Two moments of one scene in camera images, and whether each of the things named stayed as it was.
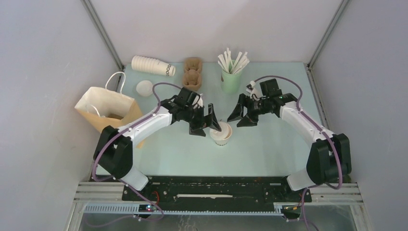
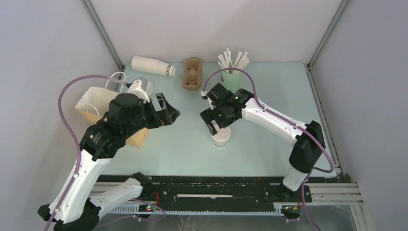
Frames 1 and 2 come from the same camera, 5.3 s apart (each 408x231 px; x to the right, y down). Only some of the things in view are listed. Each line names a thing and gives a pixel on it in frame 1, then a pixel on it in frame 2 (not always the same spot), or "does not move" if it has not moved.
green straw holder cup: x=231 y=82 does not move
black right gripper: x=237 y=112 to x=209 y=115
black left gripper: x=201 y=123 to x=166 y=116
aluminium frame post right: x=337 y=16 does not move
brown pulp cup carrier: x=192 y=75 does not move
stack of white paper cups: x=144 y=63 does not move
